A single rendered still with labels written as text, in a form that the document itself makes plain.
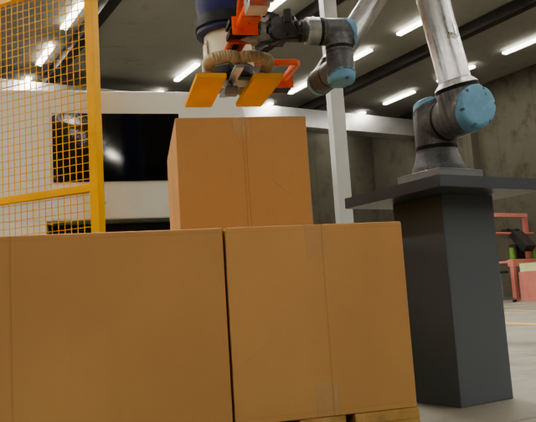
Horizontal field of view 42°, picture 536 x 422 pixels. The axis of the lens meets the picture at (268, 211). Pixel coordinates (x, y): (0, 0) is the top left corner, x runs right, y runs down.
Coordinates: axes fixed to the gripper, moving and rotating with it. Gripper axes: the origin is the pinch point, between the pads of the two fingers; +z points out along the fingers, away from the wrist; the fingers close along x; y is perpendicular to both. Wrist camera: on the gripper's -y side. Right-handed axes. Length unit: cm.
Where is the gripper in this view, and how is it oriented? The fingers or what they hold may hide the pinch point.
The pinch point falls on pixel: (244, 27)
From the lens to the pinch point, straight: 225.8
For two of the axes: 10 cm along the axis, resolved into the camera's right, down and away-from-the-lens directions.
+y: -2.1, 1.4, 9.7
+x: -0.7, -9.9, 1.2
